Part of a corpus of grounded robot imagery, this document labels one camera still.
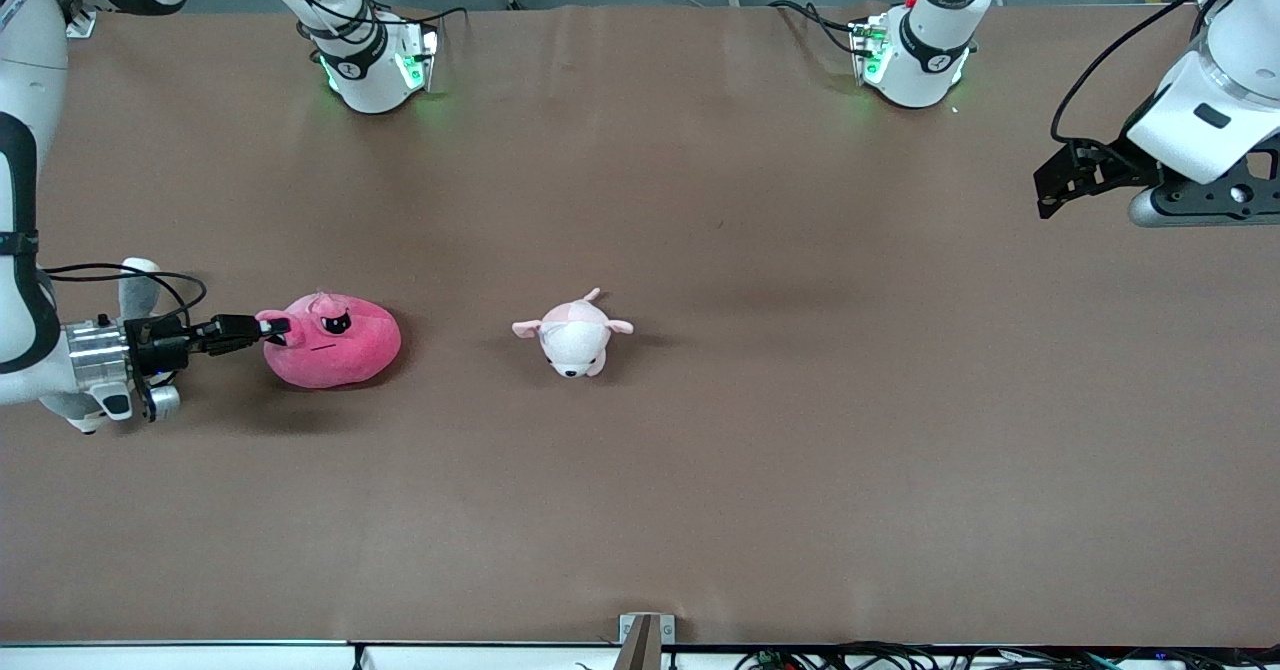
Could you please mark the hot pink round plush toy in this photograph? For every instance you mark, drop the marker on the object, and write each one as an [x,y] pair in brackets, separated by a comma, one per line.
[340,355]

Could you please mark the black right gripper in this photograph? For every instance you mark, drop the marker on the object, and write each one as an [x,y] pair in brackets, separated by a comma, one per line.
[158,344]

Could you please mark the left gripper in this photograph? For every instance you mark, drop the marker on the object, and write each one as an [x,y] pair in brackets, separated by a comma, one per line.
[1103,164]

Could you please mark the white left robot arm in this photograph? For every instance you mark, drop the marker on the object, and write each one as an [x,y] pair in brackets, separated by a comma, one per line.
[925,50]

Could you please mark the pale pink plush animal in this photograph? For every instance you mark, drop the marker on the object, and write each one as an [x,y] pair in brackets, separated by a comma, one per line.
[575,340]

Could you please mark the grey white husky plush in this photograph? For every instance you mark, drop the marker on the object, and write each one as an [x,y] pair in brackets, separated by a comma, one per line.
[140,285]

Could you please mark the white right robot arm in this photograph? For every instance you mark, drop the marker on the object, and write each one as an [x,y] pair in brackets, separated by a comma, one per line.
[15,330]

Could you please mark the grey metal bracket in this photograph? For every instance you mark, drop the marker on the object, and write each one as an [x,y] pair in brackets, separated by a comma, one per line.
[645,645]

